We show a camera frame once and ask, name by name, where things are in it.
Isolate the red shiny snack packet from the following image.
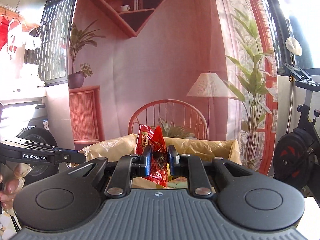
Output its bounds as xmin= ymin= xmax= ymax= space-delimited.
xmin=135 ymin=125 xmax=168 ymax=187

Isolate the green small snack packet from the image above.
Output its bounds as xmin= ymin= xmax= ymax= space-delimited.
xmin=167 ymin=177 xmax=188 ymax=189

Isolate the person's left hand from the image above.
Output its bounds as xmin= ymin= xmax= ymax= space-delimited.
xmin=1 ymin=163 xmax=31 ymax=216

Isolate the cardboard box with plastic liner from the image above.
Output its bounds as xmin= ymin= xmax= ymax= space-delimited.
xmin=66 ymin=132 xmax=243 ymax=190

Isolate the black exercise bike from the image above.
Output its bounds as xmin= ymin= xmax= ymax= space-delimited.
xmin=273 ymin=63 xmax=319 ymax=202

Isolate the hanging laundry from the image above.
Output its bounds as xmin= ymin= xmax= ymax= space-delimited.
xmin=1 ymin=4 xmax=41 ymax=60

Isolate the white cap on bike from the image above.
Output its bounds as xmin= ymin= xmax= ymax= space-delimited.
xmin=285 ymin=37 xmax=302 ymax=56

